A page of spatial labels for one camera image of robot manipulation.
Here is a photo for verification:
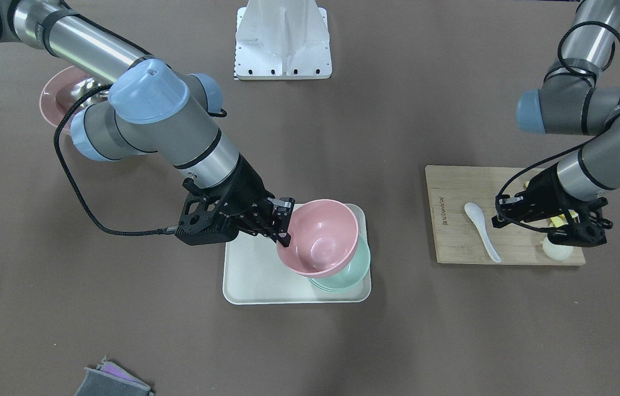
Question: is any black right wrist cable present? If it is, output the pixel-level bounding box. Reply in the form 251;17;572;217
53;84;179;237

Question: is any mint green bowl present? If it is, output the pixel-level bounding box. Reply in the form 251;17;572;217
308;235;371;293

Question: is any purple cloth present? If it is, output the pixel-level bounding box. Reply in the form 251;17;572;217
96;357;146;385

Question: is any white onion piece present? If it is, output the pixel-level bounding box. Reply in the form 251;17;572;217
540;236;574;261

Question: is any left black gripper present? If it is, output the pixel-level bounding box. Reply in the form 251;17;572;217
491;166;612;248

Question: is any white rectangular tray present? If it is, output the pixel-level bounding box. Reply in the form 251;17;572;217
222;203;372;304

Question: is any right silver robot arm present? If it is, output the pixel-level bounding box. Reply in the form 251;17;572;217
0;1;295;246

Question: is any yellow plastic knife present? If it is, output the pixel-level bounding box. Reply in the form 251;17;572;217
549;215;567;228

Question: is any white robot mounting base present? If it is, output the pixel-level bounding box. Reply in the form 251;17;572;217
233;1;333;81

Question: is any bamboo cutting board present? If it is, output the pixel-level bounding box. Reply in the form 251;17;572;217
425;165;586;266

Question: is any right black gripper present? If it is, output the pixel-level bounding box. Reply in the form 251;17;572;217
175;156;296;248

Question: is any white ceramic spoon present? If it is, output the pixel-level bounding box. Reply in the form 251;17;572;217
464;201;502;263

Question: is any grey folded cloth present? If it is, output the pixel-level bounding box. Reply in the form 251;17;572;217
74;368;155;395

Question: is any metal ice scoop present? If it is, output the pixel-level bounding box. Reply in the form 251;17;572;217
76;77;110;108

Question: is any small pink bowl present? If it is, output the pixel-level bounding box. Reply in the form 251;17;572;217
276;200;359;278

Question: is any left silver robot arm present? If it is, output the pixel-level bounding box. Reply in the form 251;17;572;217
492;1;620;248

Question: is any large pink ribbed bowl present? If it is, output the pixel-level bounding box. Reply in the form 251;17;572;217
38;66;103;128

